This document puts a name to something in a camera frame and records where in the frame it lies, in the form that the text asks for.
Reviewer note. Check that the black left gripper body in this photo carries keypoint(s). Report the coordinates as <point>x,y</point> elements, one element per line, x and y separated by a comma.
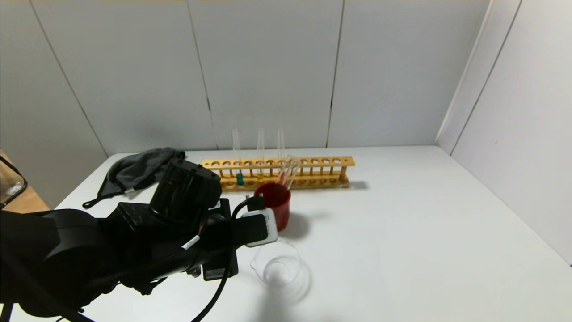
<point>220,267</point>

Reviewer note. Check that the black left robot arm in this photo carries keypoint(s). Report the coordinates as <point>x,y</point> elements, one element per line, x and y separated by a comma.
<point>67,250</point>

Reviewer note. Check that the test tube with blue pigment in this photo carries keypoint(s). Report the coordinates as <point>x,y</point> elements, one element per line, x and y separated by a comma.
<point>240,179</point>

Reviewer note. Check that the test tube with yellow pigment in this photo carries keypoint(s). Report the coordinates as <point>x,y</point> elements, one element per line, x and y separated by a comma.
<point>260,147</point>

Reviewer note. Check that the test tube with red pigment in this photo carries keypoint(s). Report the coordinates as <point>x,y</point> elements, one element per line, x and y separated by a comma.
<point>280,145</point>

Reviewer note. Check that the wooden test tube rack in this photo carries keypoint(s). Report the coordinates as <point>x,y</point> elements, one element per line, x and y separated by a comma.
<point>313,162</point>

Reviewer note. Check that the clear glass beaker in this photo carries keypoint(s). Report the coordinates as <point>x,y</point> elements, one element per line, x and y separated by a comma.
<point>281,268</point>

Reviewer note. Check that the red plastic cup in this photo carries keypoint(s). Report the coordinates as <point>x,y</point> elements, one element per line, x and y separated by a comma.
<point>281,205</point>

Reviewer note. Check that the grey cloth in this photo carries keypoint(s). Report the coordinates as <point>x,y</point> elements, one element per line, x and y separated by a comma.
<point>134,172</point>

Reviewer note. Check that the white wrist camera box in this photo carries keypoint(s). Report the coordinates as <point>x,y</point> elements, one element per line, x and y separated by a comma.
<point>254,228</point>

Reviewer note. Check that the clear bin with black frame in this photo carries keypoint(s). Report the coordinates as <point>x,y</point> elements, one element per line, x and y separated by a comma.
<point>9,185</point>

